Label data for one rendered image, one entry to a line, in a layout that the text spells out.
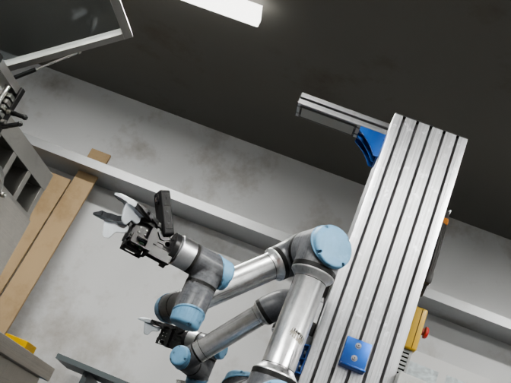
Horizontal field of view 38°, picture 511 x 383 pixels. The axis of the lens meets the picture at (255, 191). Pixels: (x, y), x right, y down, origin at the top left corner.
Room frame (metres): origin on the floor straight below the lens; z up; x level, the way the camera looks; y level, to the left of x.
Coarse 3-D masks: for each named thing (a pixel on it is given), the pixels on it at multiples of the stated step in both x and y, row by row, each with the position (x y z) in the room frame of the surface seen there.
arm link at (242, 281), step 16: (288, 240) 1.86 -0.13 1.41; (272, 256) 1.87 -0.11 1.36; (288, 256) 1.86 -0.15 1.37; (240, 272) 1.84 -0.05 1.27; (256, 272) 1.85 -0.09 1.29; (272, 272) 1.87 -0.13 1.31; (288, 272) 1.88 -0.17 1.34; (240, 288) 1.85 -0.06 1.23; (160, 304) 1.81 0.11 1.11; (160, 320) 1.86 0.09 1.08
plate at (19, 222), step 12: (0, 204) 2.68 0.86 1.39; (12, 204) 2.76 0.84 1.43; (0, 216) 2.72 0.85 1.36; (12, 216) 2.80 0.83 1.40; (24, 216) 2.87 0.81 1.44; (0, 228) 2.76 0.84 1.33; (12, 228) 2.84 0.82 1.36; (24, 228) 2.92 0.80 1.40; (0, 240) 2.81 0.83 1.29; (12, 240) 2.88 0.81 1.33; (0, 252) 2.85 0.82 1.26; (12, 252) 2.93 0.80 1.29; (0, 264) 2.89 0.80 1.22
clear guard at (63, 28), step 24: (0, 0) 1.93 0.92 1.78; (24, 0) 1.94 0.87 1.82; (48, 0) 1.96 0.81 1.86; (72, 0) 1.97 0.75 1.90; (96, 0) 1.98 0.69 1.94; (0, 24) 2.03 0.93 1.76; (24, 24) 2.05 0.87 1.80; (48, 24) 2.06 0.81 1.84; (72, 24) 2.08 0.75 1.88; (96, 24) 2.09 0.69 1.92; (0, 48) 2.14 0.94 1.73; (24, 48) 2.15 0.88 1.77; (48, 48) 2.17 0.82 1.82
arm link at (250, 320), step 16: (256, 304) 2.42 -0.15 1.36; (272, 304) 2.39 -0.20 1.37; (240, 320) 2.45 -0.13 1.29; (256, 320) 2.43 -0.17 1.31; (272, 320) 2.42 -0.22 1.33; (208, 336) 2.50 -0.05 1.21; (224, 336) 2.47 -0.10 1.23; (240, 336) 2.47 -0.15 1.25; (176, 352) 2.52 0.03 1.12; (192, 352) 2.51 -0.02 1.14; (208, 352) 2.50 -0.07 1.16; (176, 368) 2.56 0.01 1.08; (192, 368) 2.55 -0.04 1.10
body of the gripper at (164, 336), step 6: (162, 330) 2.76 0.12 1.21; (168, 330) 2.74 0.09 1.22; (174, 330) 2.74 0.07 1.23; (162, 336) 2.76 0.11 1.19; (168, 336) 2.73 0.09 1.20; (174, 336) 2.74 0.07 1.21; (180, 336) 2.73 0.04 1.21; (156, 342) 2.76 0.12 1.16; (162, 342) 2.76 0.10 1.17; (168, 342) 2.75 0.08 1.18; (174, 342) 2.74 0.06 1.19; (180, 342) 2.73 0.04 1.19
